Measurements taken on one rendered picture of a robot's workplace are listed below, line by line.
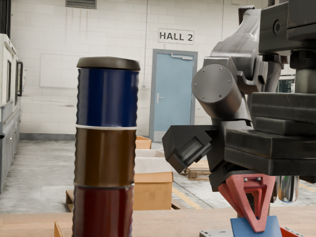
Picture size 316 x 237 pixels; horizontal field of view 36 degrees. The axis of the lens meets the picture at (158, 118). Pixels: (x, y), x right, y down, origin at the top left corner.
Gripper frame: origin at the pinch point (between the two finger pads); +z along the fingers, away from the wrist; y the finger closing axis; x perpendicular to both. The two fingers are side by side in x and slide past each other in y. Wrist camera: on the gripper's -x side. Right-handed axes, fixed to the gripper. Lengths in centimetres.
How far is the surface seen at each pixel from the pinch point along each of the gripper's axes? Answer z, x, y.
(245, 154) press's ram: -3.4, -9.2, 16.7
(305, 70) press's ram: -10.3, -3.1, 22.1
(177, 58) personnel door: -613, 395, -839
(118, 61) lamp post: -1.9, -26.9, 34.7
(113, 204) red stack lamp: 5.2, -27.1, 30.4
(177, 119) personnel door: -487, 398, -914
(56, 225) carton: -6.4, -24.1, -16.3
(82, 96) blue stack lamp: -0.7, -28.8, 32.8
